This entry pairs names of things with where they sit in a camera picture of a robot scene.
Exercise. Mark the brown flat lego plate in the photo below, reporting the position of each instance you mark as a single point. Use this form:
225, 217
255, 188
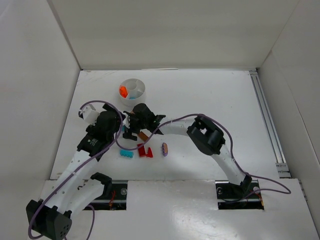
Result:
143, 136

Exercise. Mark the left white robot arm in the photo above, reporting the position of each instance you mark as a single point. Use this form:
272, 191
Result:
77, 186

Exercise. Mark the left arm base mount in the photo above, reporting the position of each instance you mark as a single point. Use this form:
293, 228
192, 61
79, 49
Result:
114, 199

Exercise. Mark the orange lego brick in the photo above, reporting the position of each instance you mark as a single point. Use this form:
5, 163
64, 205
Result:
123, 91

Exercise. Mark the aluminium rail right side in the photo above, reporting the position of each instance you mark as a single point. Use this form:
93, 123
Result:
280, 160

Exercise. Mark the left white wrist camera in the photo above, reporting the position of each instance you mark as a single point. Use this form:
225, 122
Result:
89, 114

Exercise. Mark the red rectangular lego brick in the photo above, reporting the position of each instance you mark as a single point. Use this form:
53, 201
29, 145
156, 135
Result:
141, 150

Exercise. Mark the purple oval lego plate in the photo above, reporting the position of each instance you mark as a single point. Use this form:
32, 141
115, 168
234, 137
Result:
164, 148

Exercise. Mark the red sloped lego piece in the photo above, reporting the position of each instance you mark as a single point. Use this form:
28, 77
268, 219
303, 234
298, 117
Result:
149, 153

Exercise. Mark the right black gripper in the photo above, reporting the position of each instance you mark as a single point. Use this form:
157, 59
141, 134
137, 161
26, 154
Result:
131, 125

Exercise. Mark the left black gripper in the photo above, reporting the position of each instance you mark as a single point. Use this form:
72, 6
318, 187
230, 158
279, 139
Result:
116, 122

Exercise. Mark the long teal lego brick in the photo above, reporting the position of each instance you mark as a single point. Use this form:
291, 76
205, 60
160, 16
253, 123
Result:
126, 153

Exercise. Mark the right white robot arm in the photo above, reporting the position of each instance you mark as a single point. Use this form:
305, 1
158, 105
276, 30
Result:
206, 134

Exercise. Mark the white round divided container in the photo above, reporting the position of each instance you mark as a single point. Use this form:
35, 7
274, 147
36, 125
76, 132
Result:
136, 88

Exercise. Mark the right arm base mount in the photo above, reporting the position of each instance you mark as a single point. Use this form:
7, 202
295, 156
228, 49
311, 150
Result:
231, 197

